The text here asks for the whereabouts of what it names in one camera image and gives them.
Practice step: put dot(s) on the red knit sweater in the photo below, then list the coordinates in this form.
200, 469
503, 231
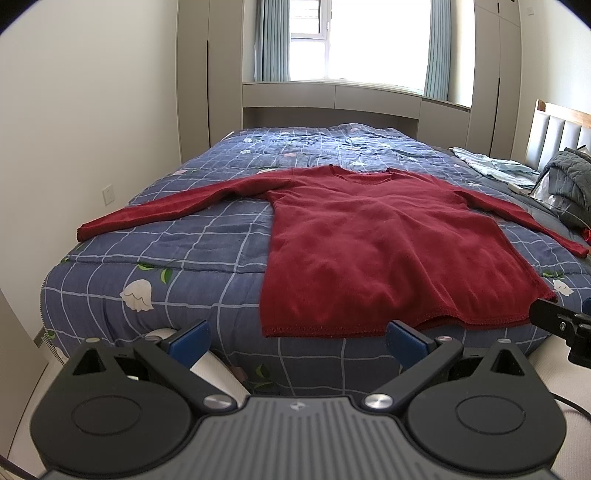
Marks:
350, 252

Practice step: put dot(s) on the left blue curtain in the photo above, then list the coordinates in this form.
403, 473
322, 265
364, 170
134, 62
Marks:
272, 41

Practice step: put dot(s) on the left beige wardrobe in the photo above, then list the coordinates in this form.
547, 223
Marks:
208, 73

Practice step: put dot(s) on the blue curtain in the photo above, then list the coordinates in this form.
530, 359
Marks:
272, 41
438, 75

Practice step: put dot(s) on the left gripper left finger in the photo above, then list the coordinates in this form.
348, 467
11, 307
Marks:
165, 365

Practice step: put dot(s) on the beige wardrobe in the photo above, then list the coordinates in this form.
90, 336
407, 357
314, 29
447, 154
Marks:
208, 73
497, 83

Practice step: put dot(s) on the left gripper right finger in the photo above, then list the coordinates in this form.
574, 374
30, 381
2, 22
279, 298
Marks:
424, 361

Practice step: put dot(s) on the beige window sill cabinet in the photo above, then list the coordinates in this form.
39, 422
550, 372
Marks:
322, 104

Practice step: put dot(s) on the light blue patterned pillow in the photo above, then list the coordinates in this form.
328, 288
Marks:
507, 171

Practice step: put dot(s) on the grey padded headboard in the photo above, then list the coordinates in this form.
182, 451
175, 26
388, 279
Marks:
553, 129

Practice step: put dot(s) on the grey quilted jacket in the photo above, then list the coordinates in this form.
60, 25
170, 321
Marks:
563, 186

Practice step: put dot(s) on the right blue curtain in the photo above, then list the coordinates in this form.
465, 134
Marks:
438, 75

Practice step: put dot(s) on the window with white frame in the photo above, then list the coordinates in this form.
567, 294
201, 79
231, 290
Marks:
376, 43

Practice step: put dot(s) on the right beige wardrobe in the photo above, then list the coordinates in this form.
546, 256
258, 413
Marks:
497, 83

